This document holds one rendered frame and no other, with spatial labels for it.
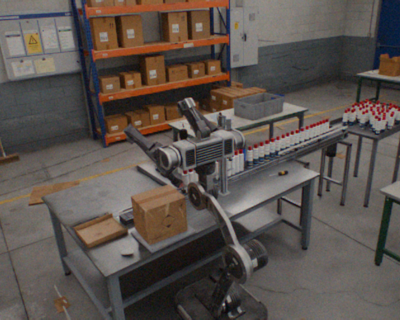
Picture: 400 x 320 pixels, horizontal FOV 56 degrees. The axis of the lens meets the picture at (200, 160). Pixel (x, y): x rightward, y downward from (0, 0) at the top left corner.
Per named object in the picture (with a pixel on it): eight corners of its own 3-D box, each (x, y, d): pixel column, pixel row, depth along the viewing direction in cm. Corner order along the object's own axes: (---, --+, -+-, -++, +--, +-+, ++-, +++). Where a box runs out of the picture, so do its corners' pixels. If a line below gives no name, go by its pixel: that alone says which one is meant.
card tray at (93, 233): (112, 216, 289) (112, 212, 287) (128, 232, 270) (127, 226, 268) (74, 232, 272) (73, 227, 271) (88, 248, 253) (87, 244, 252)
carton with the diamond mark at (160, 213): (171, 215, 283) (169, 183, 272) (188, 230, 264) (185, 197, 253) (134, 228, 269) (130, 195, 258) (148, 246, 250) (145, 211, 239)
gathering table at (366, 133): (354, 173, 522) (362, 108, 485) (399, 189, 476) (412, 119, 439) (322, 190, 482) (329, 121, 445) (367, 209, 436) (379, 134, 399)
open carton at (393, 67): (373, 74, 743) (375, 55, 728) (388, 71, 764) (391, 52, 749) (392, 77, 710) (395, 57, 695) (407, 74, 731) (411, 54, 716)
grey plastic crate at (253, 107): (263, 106, 561) (263, 92, 552) (283, 112, 531) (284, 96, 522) (233, 115, 529) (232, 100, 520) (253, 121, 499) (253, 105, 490)
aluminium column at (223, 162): (223, 190, 320) (222, 115, 293) (227, 192, 316) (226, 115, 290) (220, 192, 317) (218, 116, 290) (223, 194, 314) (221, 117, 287)
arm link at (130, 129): (117, 129, 269) (127, 119, 271) (127, 140, 279) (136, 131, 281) (152, 156, 241) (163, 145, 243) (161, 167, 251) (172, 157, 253)
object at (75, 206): (225, 139, 439) (225, 137, 438) (320, 176, 342) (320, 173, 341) (41, 199, 325) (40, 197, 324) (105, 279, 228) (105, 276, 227)
